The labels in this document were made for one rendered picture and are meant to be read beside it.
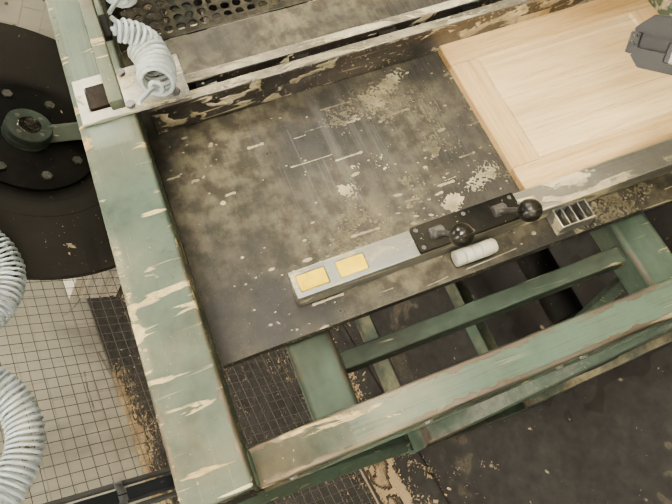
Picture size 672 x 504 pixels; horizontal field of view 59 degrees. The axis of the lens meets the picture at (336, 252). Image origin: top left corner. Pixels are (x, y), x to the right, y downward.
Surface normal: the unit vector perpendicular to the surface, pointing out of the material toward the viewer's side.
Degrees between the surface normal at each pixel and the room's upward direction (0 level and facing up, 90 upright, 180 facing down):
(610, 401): 0
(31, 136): 90
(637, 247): 54
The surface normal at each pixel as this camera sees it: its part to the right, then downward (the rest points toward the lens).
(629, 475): -0.74, 0.02
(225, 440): 0.03, -0.41
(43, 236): 0.57, -0.52
